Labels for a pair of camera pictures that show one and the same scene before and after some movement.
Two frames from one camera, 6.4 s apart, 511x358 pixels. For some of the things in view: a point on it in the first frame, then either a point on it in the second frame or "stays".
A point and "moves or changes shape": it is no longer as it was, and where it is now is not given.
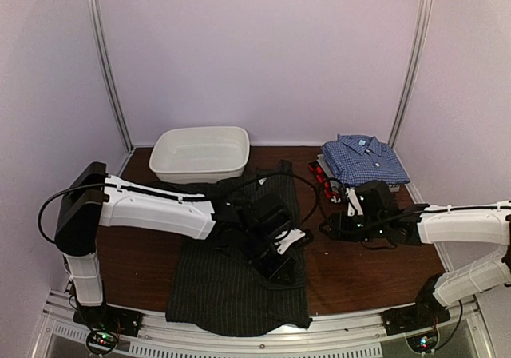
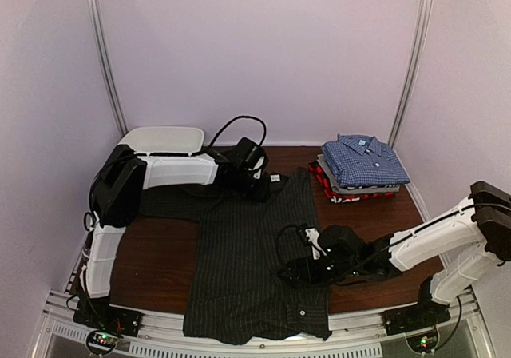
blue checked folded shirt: [361, 158] stays
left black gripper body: [252, 250] -> [246, 190]
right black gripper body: [358, 232] -> [313, 277]
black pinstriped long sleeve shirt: [216, 290] moves or changes shape
